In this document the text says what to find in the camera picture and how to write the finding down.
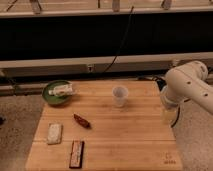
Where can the dark red chili pepper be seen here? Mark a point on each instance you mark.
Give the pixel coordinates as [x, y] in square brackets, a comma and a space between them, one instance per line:
[83, 122]

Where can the white tube in bowl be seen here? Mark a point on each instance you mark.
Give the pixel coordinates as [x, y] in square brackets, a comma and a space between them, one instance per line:
[61, 90]

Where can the wooden cutting board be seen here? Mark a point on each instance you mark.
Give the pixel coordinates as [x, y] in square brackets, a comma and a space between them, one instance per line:
[128, 138]

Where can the white wrapped packet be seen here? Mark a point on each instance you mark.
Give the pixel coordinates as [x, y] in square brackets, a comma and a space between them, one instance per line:
[54, 133]

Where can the green bowl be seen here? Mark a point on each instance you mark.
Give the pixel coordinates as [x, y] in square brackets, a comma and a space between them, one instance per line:
[52, 99]

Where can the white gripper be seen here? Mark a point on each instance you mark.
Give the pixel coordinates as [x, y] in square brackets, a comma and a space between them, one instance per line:
[170, 111]

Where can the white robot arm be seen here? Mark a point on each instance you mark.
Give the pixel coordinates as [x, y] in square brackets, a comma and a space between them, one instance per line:
[186, 81]

